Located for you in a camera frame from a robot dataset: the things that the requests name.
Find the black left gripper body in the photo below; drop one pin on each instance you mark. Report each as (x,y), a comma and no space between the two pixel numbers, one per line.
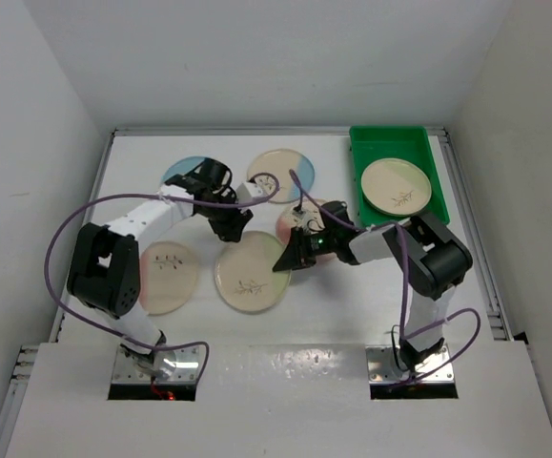
(223,219)

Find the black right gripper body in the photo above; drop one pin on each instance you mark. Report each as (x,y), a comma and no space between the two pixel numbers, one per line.
(317,243)

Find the pink and cream plate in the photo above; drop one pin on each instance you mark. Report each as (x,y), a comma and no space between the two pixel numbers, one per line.
(284,223)

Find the green cream plate with sprig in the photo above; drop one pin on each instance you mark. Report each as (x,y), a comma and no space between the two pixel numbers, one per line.
(244,276)

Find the blue and cream plate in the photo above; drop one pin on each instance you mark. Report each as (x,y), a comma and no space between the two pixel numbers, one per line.
(277,164)

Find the green and cream plate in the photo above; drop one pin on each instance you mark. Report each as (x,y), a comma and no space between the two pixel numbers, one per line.
(395,187)

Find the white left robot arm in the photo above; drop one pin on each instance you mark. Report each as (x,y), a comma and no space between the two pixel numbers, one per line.
(105,271)

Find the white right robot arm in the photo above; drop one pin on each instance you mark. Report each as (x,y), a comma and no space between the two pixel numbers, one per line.
(432,259)

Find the green plastic bin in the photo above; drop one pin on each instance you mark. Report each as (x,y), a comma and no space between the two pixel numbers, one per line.
(371,143)

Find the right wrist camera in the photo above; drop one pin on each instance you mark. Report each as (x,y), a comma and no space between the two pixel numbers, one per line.
(307,218)

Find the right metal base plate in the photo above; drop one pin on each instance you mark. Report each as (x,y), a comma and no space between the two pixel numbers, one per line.
(382,368)

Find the metal base plate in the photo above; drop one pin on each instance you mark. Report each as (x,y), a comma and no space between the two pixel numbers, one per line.
(382,368)
(180,358)

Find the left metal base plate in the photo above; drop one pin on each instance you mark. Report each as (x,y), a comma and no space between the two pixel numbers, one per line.
(180,358)

